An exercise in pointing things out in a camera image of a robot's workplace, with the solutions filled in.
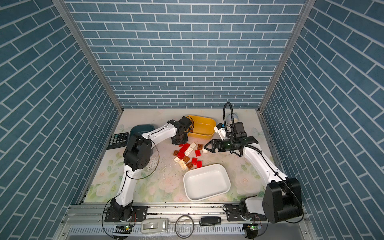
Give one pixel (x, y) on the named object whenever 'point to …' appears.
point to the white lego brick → (191, 147)
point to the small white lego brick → (176, 159)
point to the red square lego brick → (197, 153)
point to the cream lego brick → (183, 165)
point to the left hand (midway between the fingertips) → (186, 143)
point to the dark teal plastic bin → (141, 128)
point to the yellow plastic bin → (204, 128)
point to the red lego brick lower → (194, 161)
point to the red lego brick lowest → (199, 164)
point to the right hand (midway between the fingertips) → (213, 146)
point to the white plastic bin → (206, 182)
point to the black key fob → (208, 221)
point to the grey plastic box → (150, 225)
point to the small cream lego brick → (204, 151)
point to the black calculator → (118, 140)
